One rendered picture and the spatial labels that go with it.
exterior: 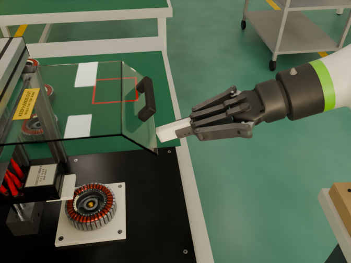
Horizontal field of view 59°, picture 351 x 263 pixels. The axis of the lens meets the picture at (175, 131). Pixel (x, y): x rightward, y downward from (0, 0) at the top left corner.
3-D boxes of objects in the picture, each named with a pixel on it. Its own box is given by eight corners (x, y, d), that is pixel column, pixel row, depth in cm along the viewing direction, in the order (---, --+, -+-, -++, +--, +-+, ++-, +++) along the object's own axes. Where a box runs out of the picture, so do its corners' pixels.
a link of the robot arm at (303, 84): (302, 49, 55) (324, 78, 48) (305, 98, 62) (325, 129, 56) (268, 60, 56) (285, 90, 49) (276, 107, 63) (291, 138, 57)
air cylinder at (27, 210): (44, 205, 74) (37, 191, 71) (37, 234, 69) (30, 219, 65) (22, 207, 74) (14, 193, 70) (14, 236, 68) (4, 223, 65)
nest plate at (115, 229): (125, 184, 79) (125, 181, 78) (126, 238, 68) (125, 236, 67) (65, 191, 78) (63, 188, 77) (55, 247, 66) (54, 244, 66)
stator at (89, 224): (117, 188, 77) (115, 179, 74) (116, 229, 68) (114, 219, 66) (71, 193, 76) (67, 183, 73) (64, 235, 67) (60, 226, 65)
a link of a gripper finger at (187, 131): (202, 127, 59) (205, 138, 56) (177, 135, 59) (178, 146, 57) (200, 122, 58) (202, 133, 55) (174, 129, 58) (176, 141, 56)
